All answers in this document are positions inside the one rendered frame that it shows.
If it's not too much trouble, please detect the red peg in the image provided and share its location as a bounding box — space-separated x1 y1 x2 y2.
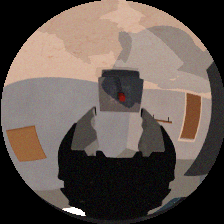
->
119 93 125 101

